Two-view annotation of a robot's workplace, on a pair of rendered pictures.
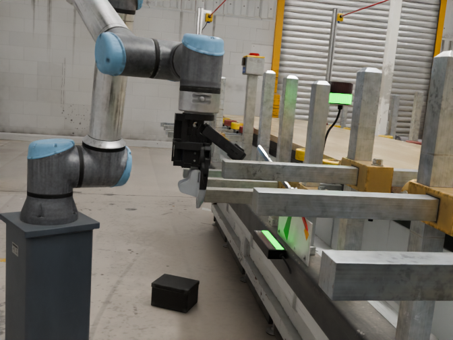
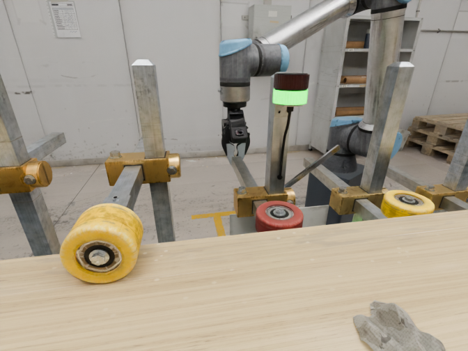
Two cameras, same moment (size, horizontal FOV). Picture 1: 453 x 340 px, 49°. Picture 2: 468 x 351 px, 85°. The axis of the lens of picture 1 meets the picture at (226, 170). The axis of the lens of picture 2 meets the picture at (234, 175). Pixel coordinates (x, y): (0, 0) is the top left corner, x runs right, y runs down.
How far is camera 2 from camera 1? 1.32 m
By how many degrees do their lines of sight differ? 87
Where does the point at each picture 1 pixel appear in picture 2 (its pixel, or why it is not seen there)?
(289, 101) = (384, 99)
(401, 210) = not seen: hidden behind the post
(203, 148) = (225, 126)
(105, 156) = (362, 135)
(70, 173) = (341, 141)
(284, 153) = (369, 164)
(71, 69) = not seen: outside the picture
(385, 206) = not seen: hidden behind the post
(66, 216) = (333, 167)
